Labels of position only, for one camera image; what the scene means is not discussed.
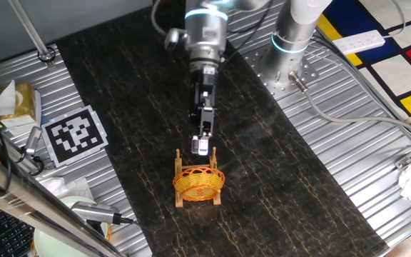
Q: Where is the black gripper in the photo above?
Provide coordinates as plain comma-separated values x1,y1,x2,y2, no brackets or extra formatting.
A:
190,66,218,157

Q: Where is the wooden dish rack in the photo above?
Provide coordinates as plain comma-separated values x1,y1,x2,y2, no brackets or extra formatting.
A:
173,146,223,209

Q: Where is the orange woven oval basket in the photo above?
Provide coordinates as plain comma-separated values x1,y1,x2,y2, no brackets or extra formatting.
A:
171,166,226,203

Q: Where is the black marble pattern mat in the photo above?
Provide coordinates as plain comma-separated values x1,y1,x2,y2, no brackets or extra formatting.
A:
55,0,390,257

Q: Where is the black white marker board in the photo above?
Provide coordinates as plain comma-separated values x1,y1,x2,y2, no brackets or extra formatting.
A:
40,104,109,168

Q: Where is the white crumpled plastic bag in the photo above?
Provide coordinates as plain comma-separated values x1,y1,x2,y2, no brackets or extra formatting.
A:
36,176,96,201

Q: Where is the yellow tissue box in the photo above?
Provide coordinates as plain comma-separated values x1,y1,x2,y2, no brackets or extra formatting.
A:
0,79,42,129

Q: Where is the white power strip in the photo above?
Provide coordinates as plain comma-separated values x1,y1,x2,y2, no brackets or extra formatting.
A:
332,29,387,56

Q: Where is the pale green plate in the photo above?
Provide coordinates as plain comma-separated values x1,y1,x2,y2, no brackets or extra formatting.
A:
33,195,109,257

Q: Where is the shiny metal bar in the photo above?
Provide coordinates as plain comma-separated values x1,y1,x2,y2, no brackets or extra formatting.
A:
0,146,128,257

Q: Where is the metal pole with clamp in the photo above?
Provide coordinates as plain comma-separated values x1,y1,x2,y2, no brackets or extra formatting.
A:
7,0,56,69

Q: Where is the colourful block pattern rug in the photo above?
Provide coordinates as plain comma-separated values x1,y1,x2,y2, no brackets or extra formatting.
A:
315,0,411,119

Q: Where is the black keyboard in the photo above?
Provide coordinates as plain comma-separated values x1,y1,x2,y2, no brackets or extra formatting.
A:
0,201,35,257

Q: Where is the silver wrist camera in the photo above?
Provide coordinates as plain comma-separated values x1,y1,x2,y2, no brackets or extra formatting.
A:
164,27,189,52

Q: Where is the black camera cable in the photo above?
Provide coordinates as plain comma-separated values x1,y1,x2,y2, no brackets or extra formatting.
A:
114,215,142,228

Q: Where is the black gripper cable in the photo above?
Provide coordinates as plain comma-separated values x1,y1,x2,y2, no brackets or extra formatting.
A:
219,0,275,69

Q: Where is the thin wrist camera cable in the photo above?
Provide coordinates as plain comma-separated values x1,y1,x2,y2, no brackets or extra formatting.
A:
150,0,168,36

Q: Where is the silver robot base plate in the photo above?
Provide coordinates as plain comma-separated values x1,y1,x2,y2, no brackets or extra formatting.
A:
243,46,320,101

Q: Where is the silver camera on stand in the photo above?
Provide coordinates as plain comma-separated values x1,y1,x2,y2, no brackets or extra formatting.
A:
71,201,121,226

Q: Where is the grey conduit cable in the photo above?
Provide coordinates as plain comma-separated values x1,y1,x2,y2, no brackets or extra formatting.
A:
288,70,411,141

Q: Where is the black camera clamp mount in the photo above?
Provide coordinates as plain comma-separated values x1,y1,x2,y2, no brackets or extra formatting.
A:
14,146,46,176

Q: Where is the small silver camera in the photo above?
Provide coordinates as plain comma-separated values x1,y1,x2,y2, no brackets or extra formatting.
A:
24,126,44,156

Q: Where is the grey power strip cable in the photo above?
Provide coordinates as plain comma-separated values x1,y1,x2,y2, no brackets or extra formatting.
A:
382,0,406,39

